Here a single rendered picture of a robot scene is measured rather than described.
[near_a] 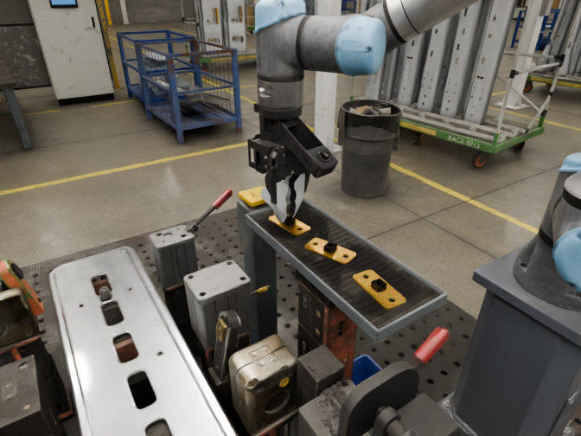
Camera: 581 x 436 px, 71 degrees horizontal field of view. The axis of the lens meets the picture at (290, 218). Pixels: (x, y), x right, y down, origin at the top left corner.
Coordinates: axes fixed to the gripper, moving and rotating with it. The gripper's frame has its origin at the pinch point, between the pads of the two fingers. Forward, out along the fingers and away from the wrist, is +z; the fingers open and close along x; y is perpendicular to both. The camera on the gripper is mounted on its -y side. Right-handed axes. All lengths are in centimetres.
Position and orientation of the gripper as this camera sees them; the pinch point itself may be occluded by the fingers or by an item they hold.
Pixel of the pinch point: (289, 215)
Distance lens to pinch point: 75.3
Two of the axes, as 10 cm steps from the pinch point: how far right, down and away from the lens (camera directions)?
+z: 0.0, 8.7, 5.0
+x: -7.5, 3.3, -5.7
